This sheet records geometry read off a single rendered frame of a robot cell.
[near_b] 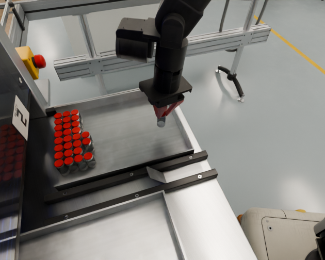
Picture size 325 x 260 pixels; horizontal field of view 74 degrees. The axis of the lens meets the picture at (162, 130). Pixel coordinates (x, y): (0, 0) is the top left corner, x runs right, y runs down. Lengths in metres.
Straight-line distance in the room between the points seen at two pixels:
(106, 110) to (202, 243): 0.45
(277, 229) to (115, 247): 0.89
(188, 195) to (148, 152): 0.15
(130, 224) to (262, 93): 1.92
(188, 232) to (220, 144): 1.27
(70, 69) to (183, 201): 1.25
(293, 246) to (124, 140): 0.94
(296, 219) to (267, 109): 1.07
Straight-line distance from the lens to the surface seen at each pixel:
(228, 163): 1.65
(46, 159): 0.65
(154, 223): 0.51
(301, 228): 1.31
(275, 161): 1.79
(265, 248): 1.21
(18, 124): 0.54
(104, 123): 0.67
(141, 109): 0.69
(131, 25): 0.41
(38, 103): 0.72
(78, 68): 1.58
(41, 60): 0.75
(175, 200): 0.53
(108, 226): 0.52
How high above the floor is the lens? 1.38
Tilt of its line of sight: 52 degrees down
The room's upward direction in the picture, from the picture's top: straight up
